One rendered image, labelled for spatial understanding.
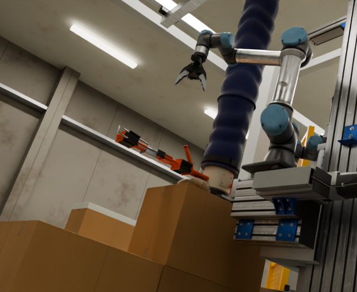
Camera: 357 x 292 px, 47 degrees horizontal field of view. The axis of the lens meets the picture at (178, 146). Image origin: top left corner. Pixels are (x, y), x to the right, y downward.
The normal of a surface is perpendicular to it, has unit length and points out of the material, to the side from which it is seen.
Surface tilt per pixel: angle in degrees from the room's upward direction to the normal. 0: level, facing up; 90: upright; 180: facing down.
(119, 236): 90
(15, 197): 90
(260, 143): 90
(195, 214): 90
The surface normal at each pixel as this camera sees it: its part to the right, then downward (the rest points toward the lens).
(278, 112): -0.47, -0.32
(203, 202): 0.56, -0.15
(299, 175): -0.77, -0.42
